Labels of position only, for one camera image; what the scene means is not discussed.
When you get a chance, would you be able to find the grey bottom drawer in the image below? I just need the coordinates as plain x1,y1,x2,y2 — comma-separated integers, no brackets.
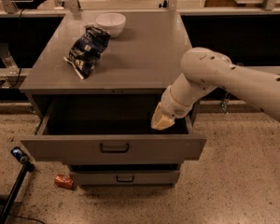
69,171,180,186

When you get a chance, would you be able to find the orange soda can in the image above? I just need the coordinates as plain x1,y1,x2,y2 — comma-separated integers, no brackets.
54,175,74,189

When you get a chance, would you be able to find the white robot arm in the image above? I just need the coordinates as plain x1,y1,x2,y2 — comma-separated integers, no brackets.
151,48,280,130

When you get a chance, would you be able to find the white bowl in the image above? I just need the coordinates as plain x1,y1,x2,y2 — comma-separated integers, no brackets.
95,13,126,37

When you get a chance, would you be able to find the blue chip bag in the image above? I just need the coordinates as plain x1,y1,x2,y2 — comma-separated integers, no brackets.
63,25,110,79

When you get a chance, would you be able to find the grey drawer cabinet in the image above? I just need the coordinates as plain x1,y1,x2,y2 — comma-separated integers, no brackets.
19,10,201,189

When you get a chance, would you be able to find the black hanging cable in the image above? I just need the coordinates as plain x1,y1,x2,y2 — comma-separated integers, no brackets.
12,8,26,89

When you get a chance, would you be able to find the blue soda can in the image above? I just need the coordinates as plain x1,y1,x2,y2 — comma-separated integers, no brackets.
10,147,29,164

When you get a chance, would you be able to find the clear plastic water bottle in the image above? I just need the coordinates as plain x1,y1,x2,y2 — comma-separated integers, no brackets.
2,53,20,75

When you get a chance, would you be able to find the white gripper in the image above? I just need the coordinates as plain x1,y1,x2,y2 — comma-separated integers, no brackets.
151,86,194,131

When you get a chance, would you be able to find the grey drawer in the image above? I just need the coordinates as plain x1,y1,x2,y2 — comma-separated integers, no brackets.
21,94,206,165
69,171,180,186

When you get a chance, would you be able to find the grey top drawer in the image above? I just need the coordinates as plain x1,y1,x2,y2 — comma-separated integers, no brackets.
21,94,206,165

